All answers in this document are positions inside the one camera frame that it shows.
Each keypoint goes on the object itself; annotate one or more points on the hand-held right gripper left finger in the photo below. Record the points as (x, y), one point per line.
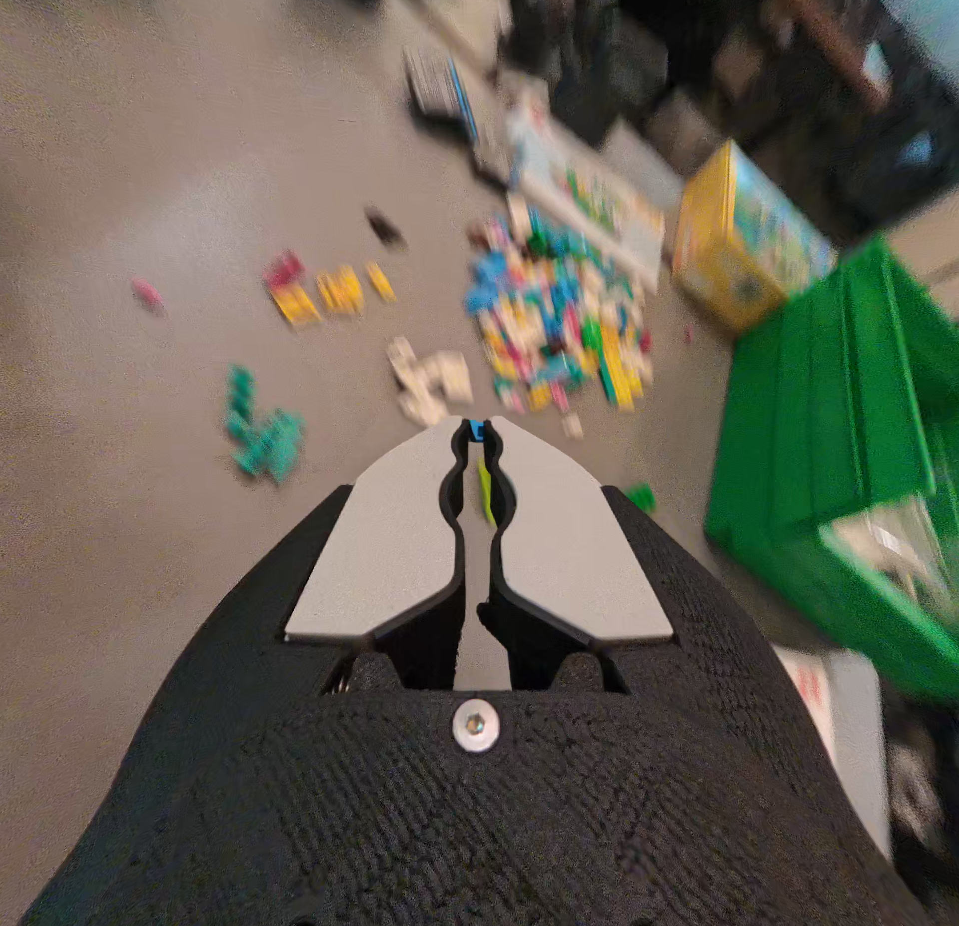
(382, 543)

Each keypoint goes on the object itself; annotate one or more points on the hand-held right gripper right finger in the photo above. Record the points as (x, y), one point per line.
(577, 543)

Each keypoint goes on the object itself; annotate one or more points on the single blue lego brick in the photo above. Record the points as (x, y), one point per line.
(474, 431)

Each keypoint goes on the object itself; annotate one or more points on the green lego plates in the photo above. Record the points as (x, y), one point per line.
(640, 497)

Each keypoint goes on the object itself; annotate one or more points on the lime lego piece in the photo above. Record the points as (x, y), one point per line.
(485, 490)

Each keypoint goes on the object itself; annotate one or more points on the teal lego wedge pieces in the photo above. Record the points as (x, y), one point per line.
(262, 435)

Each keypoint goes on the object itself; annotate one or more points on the white lego plates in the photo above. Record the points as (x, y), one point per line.
(430, 374)

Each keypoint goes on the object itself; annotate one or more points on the pile of mixed lego bricks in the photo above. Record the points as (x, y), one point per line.
(557, 318)

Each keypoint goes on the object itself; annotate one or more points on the narrow yellow lego plate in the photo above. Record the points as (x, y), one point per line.
(353, 287)

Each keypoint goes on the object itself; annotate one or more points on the small yellow lego plate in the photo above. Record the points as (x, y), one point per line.
(380, 281)

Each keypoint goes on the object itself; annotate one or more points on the magenta lego slope brick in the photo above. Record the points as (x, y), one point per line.
(284, 268)

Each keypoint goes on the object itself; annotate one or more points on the lego instruction booklet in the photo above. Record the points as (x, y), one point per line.
(823, 716)

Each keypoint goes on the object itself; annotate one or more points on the black lego wedge plate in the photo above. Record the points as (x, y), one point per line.
(383, 226)

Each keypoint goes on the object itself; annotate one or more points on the pink round lego stud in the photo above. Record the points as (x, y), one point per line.
(147, 294)

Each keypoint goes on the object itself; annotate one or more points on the white lego picture sheet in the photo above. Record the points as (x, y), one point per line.
(583, 191)

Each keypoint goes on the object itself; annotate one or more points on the yellow lego box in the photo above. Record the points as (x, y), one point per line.
(749, 235)

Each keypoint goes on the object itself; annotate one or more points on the stack of green bins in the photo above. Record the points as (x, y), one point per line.
(838, 453)

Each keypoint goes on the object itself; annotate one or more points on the black battery with blue edge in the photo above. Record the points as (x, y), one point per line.
(438, 85)

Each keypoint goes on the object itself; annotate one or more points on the yellow lego bracket plate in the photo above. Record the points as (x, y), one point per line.
(293, 305)

